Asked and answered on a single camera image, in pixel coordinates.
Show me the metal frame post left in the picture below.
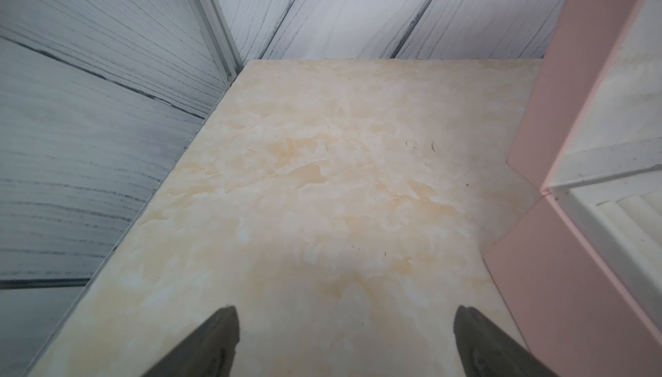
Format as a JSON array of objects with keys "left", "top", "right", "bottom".
[{"left": 186, "top": 0, "right": 243, "bottom": 86}]

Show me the pink jewelry box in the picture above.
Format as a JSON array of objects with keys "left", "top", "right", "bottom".
[{"left": 484, "top": 0, "right": 661, "bottom": 376}]

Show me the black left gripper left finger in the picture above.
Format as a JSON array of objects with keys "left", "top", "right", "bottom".
[{"left": 143, "top": 306, "right": 241, "bottom": 377}]

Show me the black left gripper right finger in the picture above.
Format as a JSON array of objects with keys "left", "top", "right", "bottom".
[{"left": 453, "top": 306, "right": 557, "bottom": 377}]

